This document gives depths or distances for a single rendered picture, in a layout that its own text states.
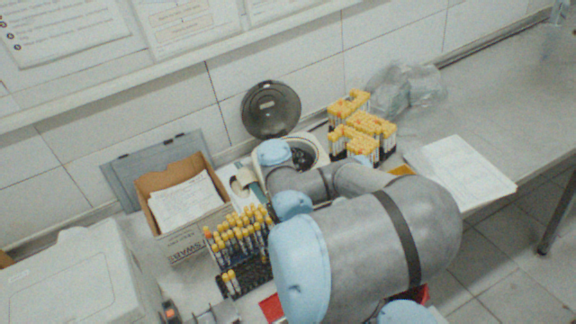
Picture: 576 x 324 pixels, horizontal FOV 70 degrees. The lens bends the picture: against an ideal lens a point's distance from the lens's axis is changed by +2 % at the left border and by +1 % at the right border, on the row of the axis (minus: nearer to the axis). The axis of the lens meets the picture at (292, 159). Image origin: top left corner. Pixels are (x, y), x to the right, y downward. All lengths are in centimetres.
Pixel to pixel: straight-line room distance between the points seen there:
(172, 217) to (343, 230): 99
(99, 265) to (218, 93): 68
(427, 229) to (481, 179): 101
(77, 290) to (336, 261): 70
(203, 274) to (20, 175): 62
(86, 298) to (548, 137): 149
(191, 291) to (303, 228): 86
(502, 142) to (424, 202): 118
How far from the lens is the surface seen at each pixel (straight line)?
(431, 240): 45
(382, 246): 43
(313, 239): 43
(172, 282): 131
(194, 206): 138
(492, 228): 249
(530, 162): 157
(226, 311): 115
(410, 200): 46
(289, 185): 82
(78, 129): 138
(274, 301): 118
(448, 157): 150
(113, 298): 96
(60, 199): 152
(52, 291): 105
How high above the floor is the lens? 190
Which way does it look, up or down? 42 degrees down
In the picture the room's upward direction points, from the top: 10 degrees counter-clockwise
